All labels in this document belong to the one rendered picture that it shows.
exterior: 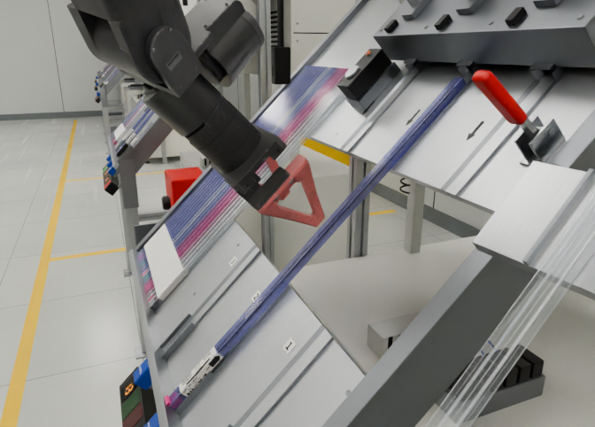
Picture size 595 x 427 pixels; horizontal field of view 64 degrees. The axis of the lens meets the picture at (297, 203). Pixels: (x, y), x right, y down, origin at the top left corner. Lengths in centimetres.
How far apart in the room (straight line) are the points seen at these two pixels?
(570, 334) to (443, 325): 64
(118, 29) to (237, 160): 17
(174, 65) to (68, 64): 868
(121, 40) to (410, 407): 36
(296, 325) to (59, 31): 870
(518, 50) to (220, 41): 30
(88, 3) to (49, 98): 874
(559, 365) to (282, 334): 54
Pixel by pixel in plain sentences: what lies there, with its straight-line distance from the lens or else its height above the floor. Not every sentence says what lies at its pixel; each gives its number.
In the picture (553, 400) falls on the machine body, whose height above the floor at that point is 62.
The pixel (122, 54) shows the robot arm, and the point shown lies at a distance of 41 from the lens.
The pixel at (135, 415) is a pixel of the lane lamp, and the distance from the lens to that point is 71.
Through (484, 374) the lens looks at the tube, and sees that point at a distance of 27.
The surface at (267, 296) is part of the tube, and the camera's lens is 56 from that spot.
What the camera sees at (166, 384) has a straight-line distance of 64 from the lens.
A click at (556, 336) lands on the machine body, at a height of 62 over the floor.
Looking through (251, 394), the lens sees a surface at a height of 78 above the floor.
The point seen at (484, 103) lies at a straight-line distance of 57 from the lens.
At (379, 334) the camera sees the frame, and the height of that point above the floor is 66.
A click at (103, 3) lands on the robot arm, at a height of 114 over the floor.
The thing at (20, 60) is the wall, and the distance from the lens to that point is 913.
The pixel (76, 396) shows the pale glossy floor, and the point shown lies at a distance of 189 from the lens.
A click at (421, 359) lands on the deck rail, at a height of 88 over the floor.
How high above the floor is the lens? 111
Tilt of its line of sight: 18 degrees down
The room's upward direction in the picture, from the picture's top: straight up
